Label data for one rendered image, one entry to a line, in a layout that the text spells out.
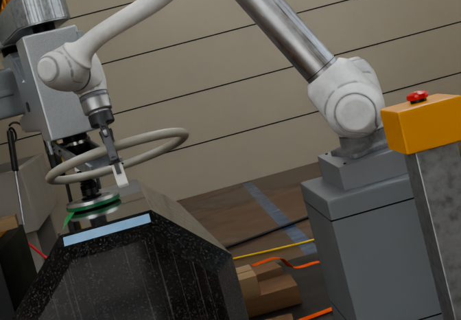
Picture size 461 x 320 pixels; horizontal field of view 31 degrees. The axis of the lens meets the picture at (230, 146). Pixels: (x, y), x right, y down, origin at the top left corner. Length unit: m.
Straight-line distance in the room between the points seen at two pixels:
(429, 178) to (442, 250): 0.13
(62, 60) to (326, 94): 0.74
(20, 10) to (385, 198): 1.65
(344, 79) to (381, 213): 0.40
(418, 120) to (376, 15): 7.04
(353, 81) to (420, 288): 0.62
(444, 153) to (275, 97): 6.78
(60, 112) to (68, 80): 0.91
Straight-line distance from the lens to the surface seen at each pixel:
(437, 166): 1.51
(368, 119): 2.16
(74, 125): 3.28
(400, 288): 2.38
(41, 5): 3.27
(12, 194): 6.05
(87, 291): 2.85
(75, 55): 2.36
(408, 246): 2.36
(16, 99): 3.87
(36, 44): 3.27
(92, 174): 2.92
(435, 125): 1.48
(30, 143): 8.25
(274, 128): 8.26
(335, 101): 2.16
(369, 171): 2.35
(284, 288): 4.03
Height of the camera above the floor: 1.25
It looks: 6 degrees down
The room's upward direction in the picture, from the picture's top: 15 degrees counter-clockwise
